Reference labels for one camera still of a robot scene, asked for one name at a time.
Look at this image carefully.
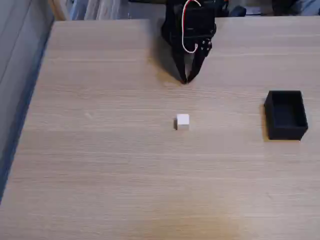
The red and white cable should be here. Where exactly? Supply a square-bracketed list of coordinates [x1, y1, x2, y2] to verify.
[181, 0, 202, 54]

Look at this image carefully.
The dark power adapter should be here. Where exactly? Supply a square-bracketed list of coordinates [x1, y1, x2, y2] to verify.
[228, 5, 247, 18]

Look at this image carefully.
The pale hanging cloth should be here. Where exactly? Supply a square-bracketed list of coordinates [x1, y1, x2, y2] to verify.
[69, 0, 131, 21]

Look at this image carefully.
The white cube block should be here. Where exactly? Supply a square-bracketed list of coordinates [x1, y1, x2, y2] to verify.
[174, 113, 190, 131]

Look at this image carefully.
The light wooden slat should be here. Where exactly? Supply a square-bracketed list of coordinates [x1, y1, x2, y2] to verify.
[47, 0, 69, 21]

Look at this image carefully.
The black open box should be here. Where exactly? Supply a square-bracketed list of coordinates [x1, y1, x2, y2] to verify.
[263, 90, 309, 141]

